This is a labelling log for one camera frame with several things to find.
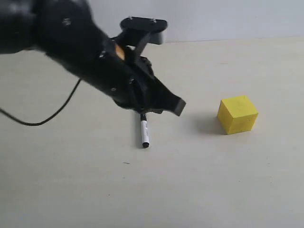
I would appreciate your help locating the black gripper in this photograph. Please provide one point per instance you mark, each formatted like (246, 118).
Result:
(131, 85)

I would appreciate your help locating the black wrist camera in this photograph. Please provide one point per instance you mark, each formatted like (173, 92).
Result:
(136, 33)

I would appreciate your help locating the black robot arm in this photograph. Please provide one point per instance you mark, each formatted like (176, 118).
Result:
(65, 31)

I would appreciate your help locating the black and white marker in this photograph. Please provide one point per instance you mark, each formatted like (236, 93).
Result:
(144, 131)

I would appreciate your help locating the yellow foam cube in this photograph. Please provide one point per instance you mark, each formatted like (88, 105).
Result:
(237, 114)

